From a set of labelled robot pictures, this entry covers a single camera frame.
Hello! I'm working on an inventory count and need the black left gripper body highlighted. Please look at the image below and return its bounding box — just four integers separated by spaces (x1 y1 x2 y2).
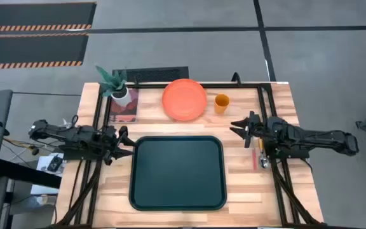
98 124 130 166

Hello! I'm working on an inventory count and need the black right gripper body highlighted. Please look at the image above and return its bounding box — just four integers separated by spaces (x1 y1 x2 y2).
245 110 268 149

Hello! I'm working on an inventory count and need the yellow-orange plastic cup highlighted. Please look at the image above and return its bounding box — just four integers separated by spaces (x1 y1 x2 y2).
213 93 231 115

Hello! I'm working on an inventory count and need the fork with red handle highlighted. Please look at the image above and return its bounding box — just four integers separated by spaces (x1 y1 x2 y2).
252 137 258 172

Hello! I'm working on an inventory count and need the spoon with orange handle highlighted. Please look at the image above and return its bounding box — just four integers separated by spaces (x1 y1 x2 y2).
258 137 269 169

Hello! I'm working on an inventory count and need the orange plastic plate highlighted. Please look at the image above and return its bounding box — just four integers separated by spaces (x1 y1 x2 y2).
161 78 208 122

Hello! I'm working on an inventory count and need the dark green plastic tray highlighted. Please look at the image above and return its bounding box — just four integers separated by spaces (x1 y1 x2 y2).
128 135 227 212

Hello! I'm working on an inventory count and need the dark red book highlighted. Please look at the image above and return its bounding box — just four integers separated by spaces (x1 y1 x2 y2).
108 88 139 124

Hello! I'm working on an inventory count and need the white plant pot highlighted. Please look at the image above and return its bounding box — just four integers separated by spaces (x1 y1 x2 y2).
110 87 132 108

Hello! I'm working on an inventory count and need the green artificial plant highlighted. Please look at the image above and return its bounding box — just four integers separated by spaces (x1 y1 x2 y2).
95 66 128 97

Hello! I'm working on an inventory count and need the small black handheld device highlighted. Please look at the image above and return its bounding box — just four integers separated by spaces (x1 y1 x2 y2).
46 155 64 173

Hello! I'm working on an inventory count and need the black floor grille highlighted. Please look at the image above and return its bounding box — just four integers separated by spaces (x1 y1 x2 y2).
112 66 190 84

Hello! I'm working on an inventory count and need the white paper sheet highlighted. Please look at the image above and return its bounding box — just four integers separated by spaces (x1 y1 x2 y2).
36 152 65 176

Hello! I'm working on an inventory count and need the black desk beam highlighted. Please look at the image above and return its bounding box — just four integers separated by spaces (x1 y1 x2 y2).
0 158 62 189

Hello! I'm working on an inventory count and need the black hazard-striped floor mat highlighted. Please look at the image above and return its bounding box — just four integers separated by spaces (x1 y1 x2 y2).
0 1 97 32
0 33 90 70

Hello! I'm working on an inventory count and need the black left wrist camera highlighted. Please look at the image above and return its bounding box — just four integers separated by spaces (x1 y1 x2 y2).
89 125 109 142

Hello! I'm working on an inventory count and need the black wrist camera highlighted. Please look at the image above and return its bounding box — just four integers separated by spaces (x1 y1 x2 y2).
89 125 109 142
264 116 285 133

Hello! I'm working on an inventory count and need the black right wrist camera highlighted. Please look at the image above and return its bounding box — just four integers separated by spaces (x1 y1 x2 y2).
264 116 285 133

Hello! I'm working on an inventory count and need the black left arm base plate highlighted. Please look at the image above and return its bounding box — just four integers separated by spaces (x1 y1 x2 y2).
58 144 107 162

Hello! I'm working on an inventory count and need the black aluminium table frame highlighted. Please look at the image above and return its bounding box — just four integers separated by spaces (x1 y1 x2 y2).
54 81 322 227

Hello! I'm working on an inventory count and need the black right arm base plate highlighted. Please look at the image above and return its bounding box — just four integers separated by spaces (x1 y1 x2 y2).
265 146 311 160

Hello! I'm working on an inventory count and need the yellow cable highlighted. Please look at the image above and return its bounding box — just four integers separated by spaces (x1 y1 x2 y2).
2 136 41 150

